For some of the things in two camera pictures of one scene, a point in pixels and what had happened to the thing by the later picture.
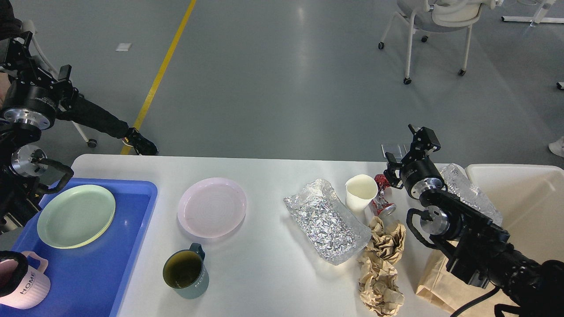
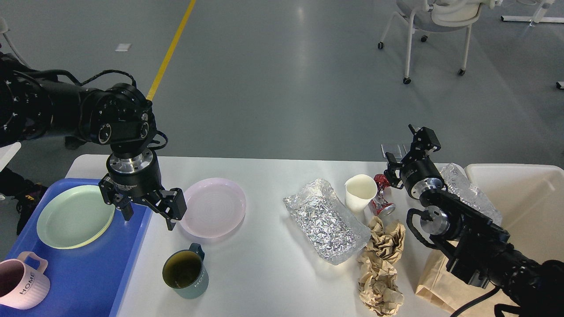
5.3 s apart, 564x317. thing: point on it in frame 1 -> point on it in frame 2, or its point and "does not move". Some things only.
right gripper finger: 425,141 does not move
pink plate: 212,207 does not move
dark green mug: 184,271 does not move
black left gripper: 31,104 -> 134,178
